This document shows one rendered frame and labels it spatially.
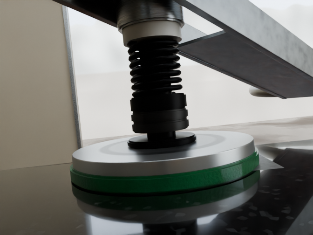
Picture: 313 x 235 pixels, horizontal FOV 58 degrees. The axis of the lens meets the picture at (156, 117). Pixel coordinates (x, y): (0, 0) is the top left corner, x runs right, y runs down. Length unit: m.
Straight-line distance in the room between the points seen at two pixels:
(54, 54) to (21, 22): 0.75
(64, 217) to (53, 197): 0.06
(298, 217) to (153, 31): 0.22
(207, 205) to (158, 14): 0.20
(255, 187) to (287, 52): 0.27
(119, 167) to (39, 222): 0.08
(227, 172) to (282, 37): 0.26
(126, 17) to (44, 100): 4.92
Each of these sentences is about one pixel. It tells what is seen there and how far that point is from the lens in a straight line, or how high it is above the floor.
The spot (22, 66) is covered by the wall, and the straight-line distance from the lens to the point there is 5.37.
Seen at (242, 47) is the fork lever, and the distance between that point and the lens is 0.42.
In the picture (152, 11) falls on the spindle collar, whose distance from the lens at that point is 0.32.
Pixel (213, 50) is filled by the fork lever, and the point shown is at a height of 0.97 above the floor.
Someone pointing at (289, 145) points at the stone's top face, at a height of 0.82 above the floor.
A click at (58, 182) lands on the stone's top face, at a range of 0.33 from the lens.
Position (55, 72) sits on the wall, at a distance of 5.21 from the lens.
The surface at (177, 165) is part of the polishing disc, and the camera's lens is 0.25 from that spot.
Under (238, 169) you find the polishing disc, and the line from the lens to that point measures 0.27.
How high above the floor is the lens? 0.90
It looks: 3 degrees down
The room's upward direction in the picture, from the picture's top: 5 degrees counter-clockwise
